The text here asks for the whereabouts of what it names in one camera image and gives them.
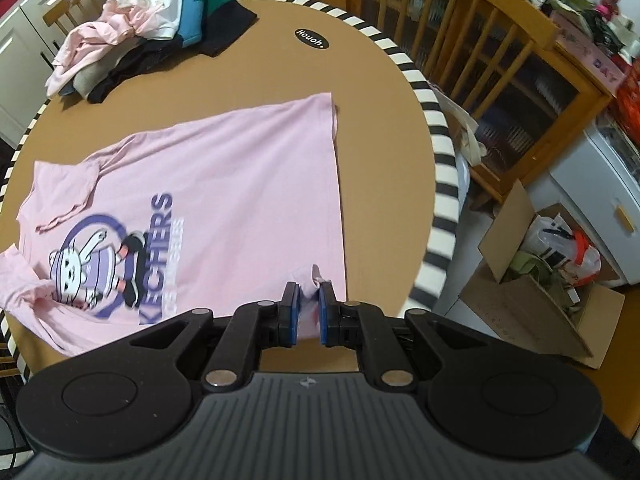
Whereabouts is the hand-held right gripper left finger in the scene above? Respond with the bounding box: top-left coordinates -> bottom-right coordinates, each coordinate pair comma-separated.
130,281 -> 301,392

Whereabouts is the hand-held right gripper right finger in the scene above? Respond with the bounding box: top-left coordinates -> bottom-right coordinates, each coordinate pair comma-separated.
318,281 -> 489,390

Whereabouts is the pink printed t-shirt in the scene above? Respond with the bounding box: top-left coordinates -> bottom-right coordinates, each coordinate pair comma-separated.
0,92 -> 348,358

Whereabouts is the cardboard box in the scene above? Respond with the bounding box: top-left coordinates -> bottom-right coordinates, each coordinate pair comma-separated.
457,180 -> 626,371

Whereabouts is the olive cloth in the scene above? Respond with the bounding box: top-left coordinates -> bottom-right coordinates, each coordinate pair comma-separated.
510,250 -> 556,286

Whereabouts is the white and orange plastic bag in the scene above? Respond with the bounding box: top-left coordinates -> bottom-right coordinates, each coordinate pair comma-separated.
520,212 -> 601,286

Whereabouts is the white cloth bag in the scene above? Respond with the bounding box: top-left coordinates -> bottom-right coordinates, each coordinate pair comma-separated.
435,85 -> 488,166

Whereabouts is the white plastic drawer unit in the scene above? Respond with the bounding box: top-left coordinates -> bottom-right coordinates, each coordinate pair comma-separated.
550,110 -> 640,286

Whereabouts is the black garment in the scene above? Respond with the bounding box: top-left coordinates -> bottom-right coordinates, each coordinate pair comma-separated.
87,35 -> 183,104

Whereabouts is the grey garment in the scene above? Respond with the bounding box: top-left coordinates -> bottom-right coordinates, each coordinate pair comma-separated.
62,62 -> 121,101

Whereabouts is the light pink garment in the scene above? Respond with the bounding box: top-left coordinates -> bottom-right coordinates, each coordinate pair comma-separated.
46,2 -> 146,96

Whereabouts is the white garment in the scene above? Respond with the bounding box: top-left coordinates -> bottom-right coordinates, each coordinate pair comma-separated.
102,0 -> 183,41

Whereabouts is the wooden spindle chair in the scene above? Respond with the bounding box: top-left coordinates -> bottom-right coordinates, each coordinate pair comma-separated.
350,0 -> 558,111
42,0 -> 151,56

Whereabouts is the pink lettered gift box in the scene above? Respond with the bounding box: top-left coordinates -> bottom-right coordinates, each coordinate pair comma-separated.
550,10 -> 626,91

